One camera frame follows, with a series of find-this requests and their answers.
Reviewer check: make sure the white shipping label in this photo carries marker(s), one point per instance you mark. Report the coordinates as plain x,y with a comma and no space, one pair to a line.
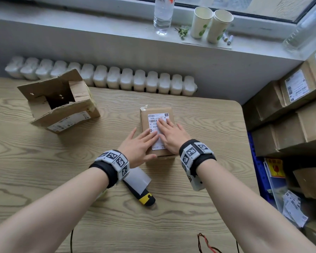
154,121

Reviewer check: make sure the person's left little finger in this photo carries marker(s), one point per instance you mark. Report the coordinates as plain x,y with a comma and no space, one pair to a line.
131,134

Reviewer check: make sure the black marker wristband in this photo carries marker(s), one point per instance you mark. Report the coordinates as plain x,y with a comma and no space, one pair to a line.
193,155
113,163

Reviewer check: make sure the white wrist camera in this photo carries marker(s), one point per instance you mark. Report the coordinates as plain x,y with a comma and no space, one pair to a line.
198,183

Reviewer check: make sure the clear plastic water bottle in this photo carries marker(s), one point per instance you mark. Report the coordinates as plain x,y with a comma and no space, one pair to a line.
162,15

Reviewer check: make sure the person's left hand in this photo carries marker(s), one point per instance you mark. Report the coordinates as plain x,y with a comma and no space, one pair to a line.
135,151

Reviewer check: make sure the stack of brown cardboard parcels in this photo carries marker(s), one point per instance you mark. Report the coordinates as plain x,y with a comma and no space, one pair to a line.
289,123

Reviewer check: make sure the white paper cup green dots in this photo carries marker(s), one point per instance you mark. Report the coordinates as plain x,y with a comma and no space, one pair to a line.
200,23
218,28

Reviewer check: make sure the brown cardboard box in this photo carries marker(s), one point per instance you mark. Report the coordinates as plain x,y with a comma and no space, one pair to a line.
312,183

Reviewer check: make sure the strip of white barcode labels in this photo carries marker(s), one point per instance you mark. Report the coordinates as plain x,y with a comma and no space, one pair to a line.
295,208

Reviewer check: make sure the black yellow handheld scanner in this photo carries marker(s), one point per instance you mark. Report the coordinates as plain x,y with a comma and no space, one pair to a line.
144,198

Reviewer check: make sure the person's left thumb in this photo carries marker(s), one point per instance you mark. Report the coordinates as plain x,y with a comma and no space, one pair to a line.
150,157

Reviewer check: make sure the clear plastic bag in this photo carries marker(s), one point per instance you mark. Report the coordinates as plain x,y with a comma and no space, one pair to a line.
277,191

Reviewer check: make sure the white label backing paper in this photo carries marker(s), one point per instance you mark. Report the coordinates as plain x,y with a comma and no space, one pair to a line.
138,180

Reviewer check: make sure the person's left middle finger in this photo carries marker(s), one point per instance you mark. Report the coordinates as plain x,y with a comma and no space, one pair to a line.
150,138

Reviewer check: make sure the green plant sprig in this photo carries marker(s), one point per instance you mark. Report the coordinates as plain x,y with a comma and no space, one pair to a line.
182,32

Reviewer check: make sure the person's right little finger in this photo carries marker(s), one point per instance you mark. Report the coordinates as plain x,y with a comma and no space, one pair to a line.
179,128

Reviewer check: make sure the person's right forearm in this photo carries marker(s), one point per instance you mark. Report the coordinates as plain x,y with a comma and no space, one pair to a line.
242,210

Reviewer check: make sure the person's right middle finger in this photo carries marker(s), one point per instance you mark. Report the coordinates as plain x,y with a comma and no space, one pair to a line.
165,124

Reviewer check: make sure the yellow red sticker sheet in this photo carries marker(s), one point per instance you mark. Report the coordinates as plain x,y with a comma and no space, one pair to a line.
275,168

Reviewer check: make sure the small cardboard parcel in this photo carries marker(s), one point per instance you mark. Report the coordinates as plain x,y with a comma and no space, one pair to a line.
144,121

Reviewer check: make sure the person's left forearm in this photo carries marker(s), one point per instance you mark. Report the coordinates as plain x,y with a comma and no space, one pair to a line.
50,213

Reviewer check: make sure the white radiator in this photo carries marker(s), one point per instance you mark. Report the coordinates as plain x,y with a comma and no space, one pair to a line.
108,77

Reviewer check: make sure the person's right hand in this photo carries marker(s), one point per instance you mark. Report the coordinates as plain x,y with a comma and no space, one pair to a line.
175,139

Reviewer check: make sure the open empty cardboard box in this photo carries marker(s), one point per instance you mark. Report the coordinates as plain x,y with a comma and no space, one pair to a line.
65,113

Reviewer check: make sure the blue plastic crate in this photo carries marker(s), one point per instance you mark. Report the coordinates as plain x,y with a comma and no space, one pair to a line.
260,176

